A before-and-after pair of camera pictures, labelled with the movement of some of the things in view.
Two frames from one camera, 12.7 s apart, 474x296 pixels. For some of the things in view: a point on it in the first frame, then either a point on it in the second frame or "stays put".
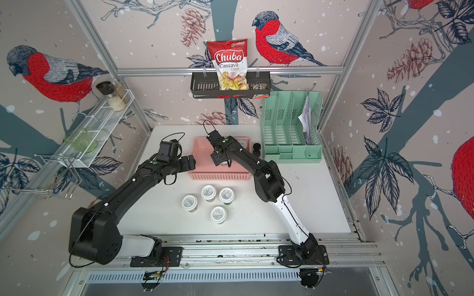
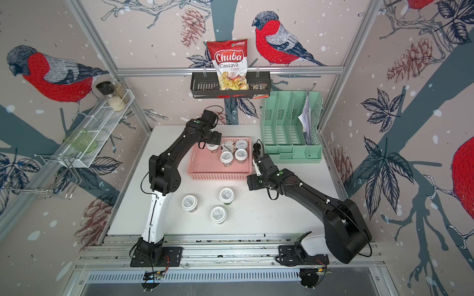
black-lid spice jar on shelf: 105,87 stays put
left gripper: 186,164 → 217,138
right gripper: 215,161 → 252,182
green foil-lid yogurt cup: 243,143 stays put
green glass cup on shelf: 82,140 stays put
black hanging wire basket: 205,85 stays put
